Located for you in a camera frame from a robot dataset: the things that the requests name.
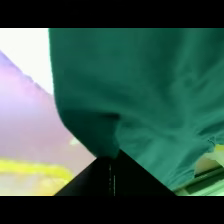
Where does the dark green garment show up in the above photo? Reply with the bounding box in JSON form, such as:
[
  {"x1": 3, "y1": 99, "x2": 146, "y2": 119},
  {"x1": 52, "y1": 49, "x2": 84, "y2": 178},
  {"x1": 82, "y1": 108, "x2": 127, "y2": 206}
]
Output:
[{"x1": 48, "y1": 27, "x2": 224, "y2": 192}]

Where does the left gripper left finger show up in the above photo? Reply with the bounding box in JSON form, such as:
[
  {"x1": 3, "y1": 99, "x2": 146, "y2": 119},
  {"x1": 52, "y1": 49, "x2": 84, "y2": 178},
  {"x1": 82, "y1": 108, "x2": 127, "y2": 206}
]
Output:
[{"x1": 54, "y1": 155, "x2": 113, "y2": 197}]

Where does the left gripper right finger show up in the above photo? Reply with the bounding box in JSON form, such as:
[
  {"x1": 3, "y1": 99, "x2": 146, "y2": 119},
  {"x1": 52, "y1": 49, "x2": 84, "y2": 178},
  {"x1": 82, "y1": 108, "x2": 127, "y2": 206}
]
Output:
[{"x1": 111, "y1": 149, "x2": 177, "y2": 197}]

